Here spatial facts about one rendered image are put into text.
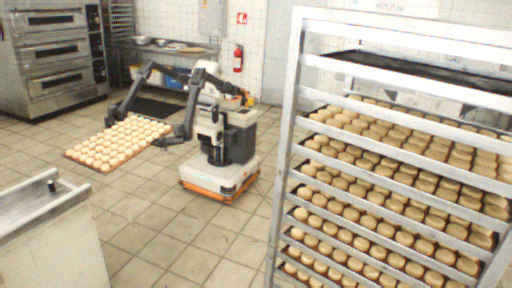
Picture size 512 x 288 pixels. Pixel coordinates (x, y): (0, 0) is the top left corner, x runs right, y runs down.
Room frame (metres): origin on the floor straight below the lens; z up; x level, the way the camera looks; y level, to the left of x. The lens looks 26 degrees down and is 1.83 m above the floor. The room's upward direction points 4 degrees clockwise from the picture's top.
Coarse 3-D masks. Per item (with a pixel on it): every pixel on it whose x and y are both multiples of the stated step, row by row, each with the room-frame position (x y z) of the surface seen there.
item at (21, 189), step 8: (56, 168) 1.39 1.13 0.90; (40, 176) 1.30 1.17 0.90; (48, 176) 1.34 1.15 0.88; (56, 176) 1.38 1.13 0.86; (24, 184) 1.22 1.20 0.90; (32, 184) 1.26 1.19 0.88; (40, 184) 1.29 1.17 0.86; (0, 192) 1.14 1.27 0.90; (8, 192) 1.15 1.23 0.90; (16, 192) 1.18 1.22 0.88; (24, 192) 1.21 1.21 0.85; (0, 200) 1.11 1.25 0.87; (8, 200) 1.14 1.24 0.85
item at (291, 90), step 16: (304, 32) 0.85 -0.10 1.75; (288, 64) 0.84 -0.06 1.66; (288, 80) 0.84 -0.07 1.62; (288, 96) 0.84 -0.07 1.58; (288, 112) 0.83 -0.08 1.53; (288, 128) 0.83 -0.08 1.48; (288, 144) 0.83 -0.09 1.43; (288, 160) 0.84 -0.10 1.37; (272, 208) 0.84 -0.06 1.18; (272, 224) 0.84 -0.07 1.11; (272, 240) 0.84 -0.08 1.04; (272, 256) 0.83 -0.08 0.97; (272, 272) 0.84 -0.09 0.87
